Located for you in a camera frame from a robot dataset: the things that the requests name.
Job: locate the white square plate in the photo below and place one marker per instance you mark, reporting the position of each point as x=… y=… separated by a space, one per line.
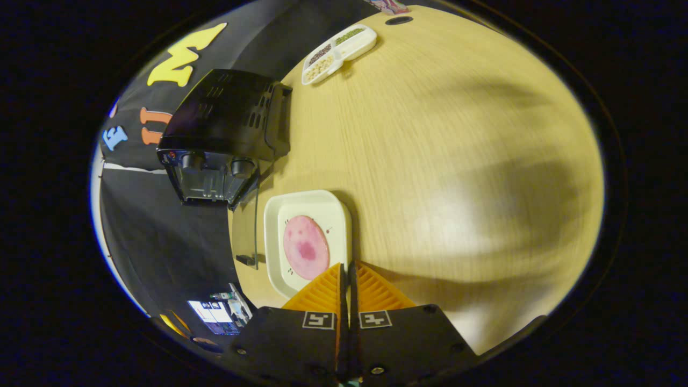
x=333 y=215

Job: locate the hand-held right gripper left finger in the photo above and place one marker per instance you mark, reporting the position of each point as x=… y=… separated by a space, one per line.
x=293 y=344

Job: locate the black backdrop cloth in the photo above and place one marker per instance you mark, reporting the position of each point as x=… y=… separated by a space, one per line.
x=161 y=242

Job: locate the pink ham slice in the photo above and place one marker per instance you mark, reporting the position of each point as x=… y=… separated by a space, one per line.
x=306 y=250

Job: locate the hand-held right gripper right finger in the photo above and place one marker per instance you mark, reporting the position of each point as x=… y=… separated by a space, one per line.
x=408 y=344

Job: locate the white divided snack tray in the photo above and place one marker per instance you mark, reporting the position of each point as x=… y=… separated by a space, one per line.
x=344 y=48

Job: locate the lit computer screen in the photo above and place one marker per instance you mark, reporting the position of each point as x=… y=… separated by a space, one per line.
x=212 y=314

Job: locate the black electric oven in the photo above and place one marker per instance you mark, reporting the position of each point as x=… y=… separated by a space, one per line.
x=215 y=107

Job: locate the silver drink can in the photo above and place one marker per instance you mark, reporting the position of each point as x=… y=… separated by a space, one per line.
x=389 y=6

